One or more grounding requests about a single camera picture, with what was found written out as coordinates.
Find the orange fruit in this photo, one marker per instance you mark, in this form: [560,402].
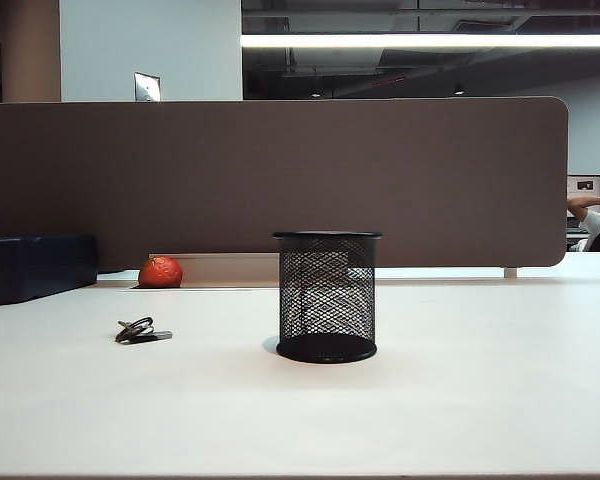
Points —
[161,272]

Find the brown desk partition panel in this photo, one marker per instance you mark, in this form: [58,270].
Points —
[300,175]

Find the dark blue box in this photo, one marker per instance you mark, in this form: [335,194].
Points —
[30,267]

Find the silver metal wall plate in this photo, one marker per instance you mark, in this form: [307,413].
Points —
[147,87]

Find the long white ceiling light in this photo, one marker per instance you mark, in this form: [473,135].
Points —
[430,40]

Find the bunch of metal keys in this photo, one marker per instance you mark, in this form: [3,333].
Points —
[139,331]

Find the white computer monitor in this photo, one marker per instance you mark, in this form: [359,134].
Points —
[585,185]

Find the person in white shirt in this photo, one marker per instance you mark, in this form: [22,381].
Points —
[591,220]

